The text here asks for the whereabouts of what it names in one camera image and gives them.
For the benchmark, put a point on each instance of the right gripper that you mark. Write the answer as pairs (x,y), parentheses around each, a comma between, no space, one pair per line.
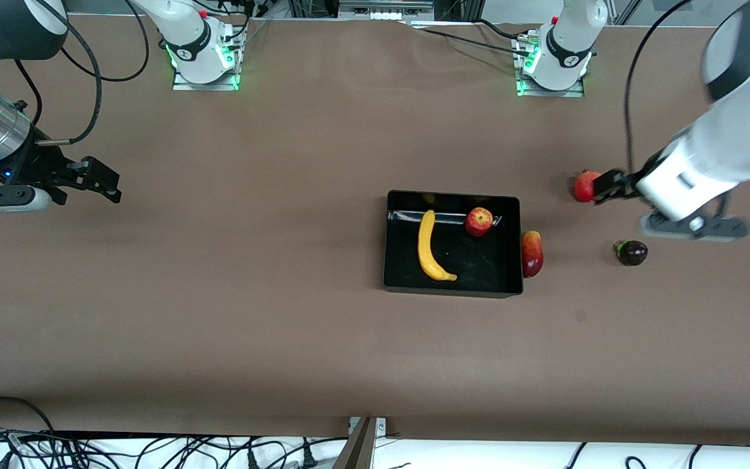
(35,165)

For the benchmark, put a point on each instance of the yellow banana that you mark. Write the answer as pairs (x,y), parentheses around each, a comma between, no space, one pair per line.
(426,251)

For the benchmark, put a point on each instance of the red yellow apple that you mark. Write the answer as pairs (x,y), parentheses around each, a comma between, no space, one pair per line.
(479,221)

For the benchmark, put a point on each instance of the red yellow mango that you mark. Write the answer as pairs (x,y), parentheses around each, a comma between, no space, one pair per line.
(532,255)

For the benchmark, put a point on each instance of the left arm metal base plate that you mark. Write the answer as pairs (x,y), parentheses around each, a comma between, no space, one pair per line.
(528,92)

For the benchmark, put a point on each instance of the brown table mat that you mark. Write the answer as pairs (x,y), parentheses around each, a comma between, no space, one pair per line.
(375,358)

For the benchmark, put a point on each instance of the silver clamp bracket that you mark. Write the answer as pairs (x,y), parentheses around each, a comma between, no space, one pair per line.
(381,426)

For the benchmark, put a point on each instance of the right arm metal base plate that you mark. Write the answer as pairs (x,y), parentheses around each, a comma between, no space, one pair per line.
(183,85)

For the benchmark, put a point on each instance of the grey power strip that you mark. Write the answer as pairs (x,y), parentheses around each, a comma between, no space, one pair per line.
(385,13)

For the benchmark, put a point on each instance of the dark grey stand post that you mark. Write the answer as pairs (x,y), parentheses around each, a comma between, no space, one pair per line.
(357,453)

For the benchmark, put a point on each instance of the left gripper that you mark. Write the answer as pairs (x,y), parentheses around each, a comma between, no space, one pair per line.
(627,181)

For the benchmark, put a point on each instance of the dark purple mangosteen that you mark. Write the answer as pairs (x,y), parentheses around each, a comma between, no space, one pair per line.
(633,253)

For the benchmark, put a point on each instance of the red pomegranate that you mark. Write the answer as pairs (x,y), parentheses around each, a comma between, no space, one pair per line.
(584,187)

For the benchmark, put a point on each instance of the black plastic box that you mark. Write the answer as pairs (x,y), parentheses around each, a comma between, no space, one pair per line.
(479,267)

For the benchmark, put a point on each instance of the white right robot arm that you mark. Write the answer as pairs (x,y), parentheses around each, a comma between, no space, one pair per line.
(189,39)

